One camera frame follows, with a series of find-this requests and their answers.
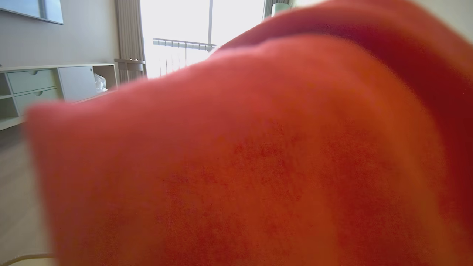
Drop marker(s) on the large red garment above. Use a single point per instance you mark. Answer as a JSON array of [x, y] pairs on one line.
[[277, 155]]

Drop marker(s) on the white laundry basket brown rim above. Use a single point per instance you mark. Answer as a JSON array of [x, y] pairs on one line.
[[26, 259]]

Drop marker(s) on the white radiator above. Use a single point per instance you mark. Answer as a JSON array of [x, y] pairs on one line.
[[177, 55]]

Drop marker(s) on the small round side table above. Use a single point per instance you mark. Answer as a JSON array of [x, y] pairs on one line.
[[129, 66]]

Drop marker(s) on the mint green lamp shade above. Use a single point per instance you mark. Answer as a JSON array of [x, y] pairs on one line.
[[281, 9]]

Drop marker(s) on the white plastic bag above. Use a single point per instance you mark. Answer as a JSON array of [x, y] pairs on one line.
[[99, 83]]

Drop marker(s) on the pale green sideboard cabinet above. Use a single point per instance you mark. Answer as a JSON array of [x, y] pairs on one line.
[[40, 87]]

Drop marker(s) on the wall-mounted flat screen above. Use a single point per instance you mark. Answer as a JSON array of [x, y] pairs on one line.
[[33, 9]]

